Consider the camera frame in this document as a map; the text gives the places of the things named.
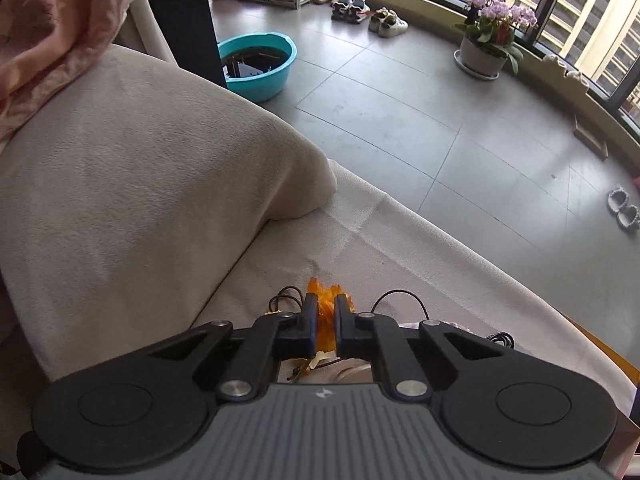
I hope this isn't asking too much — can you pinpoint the orange fabric piece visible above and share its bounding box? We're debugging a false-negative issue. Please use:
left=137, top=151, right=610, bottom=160
left=307, top=276, right=355, bottom=352

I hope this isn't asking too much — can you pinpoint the beige covered sofa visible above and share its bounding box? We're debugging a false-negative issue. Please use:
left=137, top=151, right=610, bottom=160
left=1, top=47, right=636, bottom=464

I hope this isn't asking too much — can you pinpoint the pink storage box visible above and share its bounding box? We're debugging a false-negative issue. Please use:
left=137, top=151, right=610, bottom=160
left=598, top=408, right=639, bottom=479

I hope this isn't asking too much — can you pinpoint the white slippers pair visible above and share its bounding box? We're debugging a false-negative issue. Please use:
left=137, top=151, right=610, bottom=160
left=606, top=186, right=639, bottom=231

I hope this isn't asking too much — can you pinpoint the teal plastic basin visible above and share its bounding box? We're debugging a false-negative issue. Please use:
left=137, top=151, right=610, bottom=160
left=218, top=32, right=297, bottom=104

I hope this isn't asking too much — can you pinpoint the white sneakers pair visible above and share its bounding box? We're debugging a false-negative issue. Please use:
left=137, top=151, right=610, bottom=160
left=369, top=8, right=408, bottom=39

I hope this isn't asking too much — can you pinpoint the potted pink orchid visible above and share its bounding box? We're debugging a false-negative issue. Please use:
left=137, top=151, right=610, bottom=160
left=454, top=0, right=537, bottom=81

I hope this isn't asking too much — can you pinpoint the dark sneakers pair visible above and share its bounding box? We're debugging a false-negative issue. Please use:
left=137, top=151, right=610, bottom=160
left=331, top=0, right=370, bottom=24

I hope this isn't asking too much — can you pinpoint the peach pink blanket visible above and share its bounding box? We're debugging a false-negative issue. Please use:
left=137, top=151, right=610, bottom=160
left=1, top=0, right=136, bottom=144

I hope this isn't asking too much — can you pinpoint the black cable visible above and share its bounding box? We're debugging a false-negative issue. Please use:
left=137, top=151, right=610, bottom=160
left=267, top=285, right=516, bottom=351

